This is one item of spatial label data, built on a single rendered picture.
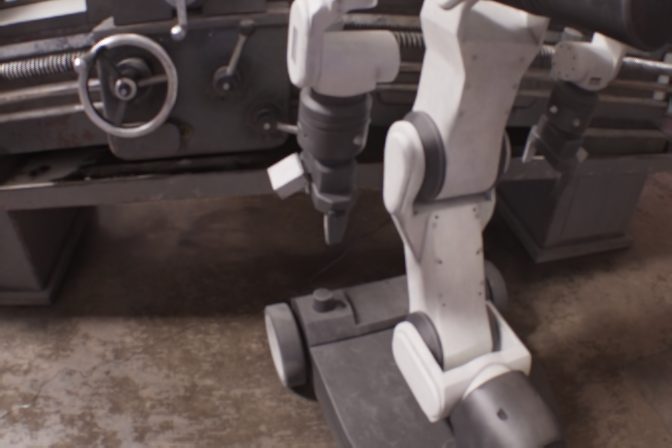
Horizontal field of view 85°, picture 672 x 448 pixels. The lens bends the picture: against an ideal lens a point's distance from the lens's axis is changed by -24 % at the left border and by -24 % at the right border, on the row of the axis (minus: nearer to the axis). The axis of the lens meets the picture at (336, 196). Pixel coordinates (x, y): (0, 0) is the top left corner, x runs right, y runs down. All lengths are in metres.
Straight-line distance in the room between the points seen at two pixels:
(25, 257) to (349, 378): 0.98
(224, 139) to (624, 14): 0.78
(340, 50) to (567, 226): 1.24
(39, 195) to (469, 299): 0.95
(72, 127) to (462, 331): 1.01
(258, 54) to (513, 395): 0.75
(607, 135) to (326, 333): 1.04
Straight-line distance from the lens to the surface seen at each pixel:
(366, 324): 1.02
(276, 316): 1.02
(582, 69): 0.76
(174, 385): 1.18
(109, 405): 1.19
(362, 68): 0.54
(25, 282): 1.51
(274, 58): 0.92
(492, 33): 0.64
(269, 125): 0.91
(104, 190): 1.07
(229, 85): 0.88
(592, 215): 1.68
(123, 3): 0.92
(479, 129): 0.70
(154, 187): 1.04
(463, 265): 0.81
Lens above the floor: 0.94
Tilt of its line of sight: 32 degrees down
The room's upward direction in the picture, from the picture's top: 2 degrees clockwise
